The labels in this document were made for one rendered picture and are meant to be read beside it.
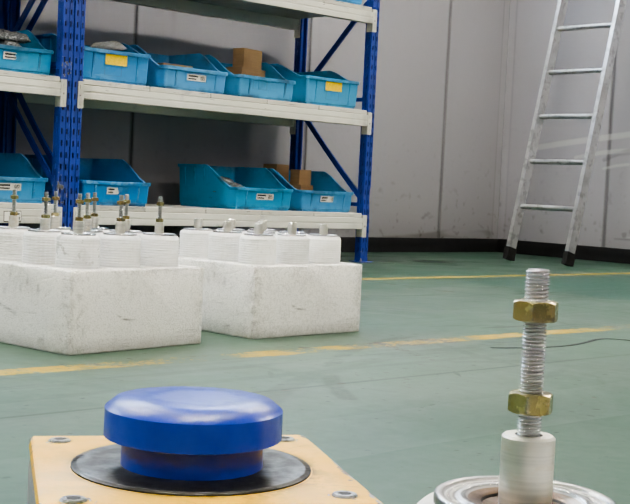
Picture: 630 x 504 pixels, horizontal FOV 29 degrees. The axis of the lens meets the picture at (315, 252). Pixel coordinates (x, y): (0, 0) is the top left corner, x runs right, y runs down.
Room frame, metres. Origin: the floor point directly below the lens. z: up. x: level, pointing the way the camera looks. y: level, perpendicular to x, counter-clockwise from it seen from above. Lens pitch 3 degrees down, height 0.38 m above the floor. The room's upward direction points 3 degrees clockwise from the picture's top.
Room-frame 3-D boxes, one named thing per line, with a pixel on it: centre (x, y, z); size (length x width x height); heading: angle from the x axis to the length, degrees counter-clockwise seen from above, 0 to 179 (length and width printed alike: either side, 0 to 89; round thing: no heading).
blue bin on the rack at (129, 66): (5.61, 1.07, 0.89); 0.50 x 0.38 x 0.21; 42
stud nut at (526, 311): (0.51, -0.09, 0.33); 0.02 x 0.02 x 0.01; 12
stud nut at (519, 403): (0.51, -0.09, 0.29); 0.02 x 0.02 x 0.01; 12
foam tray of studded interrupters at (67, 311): (2.85, 0.53, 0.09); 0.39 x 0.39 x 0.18; 50
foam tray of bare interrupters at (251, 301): (3.28, 0.15, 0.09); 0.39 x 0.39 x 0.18; 46
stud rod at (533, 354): (0.51, -0.09, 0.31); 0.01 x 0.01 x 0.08
